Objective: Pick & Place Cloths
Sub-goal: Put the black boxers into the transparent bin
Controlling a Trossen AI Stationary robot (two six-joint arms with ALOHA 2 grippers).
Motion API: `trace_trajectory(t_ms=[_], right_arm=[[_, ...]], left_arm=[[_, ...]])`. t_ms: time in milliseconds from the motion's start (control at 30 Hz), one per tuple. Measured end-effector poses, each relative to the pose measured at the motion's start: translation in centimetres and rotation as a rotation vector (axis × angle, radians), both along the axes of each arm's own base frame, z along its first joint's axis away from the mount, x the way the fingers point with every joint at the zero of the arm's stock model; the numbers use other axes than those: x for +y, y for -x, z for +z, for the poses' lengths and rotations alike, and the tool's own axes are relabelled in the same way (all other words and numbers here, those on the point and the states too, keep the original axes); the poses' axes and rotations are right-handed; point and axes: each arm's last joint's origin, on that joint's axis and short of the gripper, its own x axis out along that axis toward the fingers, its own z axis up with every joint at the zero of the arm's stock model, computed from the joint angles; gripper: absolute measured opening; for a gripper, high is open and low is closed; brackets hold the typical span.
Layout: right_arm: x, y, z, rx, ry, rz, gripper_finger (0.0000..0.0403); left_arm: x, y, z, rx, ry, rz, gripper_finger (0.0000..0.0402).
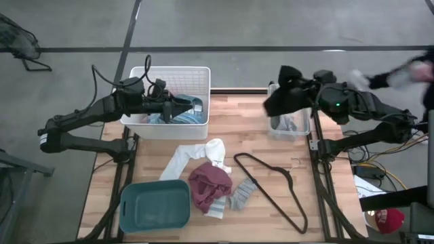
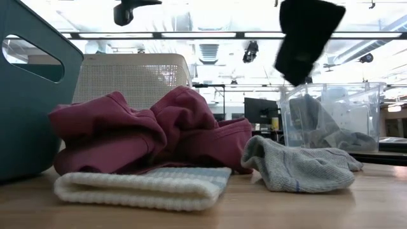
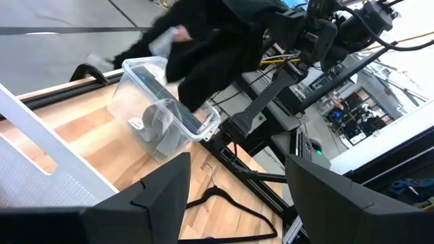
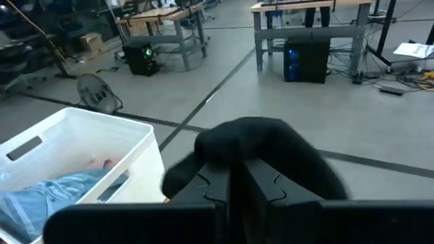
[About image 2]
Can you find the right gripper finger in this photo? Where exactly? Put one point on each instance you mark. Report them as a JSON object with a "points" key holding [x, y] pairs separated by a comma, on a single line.
{"points": [[305, 38]]}

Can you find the grey cloth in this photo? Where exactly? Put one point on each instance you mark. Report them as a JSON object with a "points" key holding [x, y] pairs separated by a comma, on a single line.
{"points": [[318, 127]]}

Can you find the grey sock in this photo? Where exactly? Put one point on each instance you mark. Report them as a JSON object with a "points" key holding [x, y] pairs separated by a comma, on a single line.
{"points": [[302, 171]]}

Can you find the maroon cloth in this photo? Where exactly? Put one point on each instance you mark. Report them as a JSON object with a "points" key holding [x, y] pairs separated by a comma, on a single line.
{"points": [[127, 136]]}

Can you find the white striped sock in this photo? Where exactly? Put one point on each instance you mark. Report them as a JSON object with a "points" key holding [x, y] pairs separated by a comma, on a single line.
{"points": [[143, 191]]}

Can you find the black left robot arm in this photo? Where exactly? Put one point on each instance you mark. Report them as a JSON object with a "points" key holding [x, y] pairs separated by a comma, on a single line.
{"points": [[127, 12]]}

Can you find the black ceiling device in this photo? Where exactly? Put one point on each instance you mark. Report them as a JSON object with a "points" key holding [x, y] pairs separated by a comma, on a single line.
{"points": [[366, 58]]}

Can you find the black computer monitor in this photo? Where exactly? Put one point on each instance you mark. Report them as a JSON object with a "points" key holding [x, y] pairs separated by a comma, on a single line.
{"points": [[259, 109]]}

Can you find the clear plastic container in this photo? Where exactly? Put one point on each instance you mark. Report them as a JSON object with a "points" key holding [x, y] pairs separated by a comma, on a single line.
{"points": [[365, 105]]}

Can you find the small yellow object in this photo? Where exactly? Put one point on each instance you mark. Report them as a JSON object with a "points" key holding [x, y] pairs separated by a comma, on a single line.
{"points": [[275, 123]]}

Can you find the dark desk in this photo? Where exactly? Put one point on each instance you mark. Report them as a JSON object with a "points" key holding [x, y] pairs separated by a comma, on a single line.
{"points": [[381, 157]]}

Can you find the white plastic basket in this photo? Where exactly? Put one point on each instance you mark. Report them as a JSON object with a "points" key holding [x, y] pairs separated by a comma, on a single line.
{"points": [[127, 82]]}

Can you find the teal plastic bin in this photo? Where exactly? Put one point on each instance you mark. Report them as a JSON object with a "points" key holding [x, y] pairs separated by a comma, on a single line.
{"points": [[28, 127]]}

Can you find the black overhead camera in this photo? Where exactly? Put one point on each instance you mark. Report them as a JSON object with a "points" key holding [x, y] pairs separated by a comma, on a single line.
{"points": [[251, 51]]}

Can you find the grey ceiling duct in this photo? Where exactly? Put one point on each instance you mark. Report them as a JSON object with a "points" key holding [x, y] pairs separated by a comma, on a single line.
{"points": [[365, 44]]}

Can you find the black metal post frame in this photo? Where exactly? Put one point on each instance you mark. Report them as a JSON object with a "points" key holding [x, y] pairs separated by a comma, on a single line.
{"points": [[208, 85]]}

